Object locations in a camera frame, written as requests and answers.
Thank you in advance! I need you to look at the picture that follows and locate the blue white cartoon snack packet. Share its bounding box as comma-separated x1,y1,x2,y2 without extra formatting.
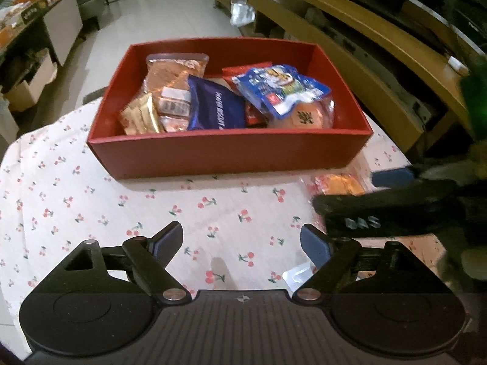
233,64,333,120

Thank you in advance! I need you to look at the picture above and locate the red cardboard box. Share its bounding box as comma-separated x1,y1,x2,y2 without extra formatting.
87,37,373,180

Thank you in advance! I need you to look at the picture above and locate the gold foil snack packet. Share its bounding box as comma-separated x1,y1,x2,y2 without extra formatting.
119,93,164,135

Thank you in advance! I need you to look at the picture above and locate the cherry print tablecloth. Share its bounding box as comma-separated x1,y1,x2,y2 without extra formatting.
0,96,450,360

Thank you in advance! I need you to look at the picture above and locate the dark blue wafer biscuit packet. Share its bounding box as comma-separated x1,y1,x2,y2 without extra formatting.
187,76,246,131

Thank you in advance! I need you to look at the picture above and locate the clear packet brown tofu snack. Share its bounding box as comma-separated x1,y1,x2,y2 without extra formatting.
143,53,210,119

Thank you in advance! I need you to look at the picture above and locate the long side table with snacks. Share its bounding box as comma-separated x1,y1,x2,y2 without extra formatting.
1,0,82,93

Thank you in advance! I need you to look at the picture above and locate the round bun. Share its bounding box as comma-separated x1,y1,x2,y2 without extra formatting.
268,96,335,129

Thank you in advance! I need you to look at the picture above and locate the white storage box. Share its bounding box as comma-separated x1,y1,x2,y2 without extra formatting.
5,48,58,112

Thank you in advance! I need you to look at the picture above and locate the white spicy strip packet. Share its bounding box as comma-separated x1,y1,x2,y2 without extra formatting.
159,115,189,133

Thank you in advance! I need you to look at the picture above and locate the red orange snack packet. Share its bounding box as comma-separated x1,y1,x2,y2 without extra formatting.
222,61,272,128

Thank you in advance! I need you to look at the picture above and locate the orange cake in clear wrapper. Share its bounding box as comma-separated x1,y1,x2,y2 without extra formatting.
306,173,366,196

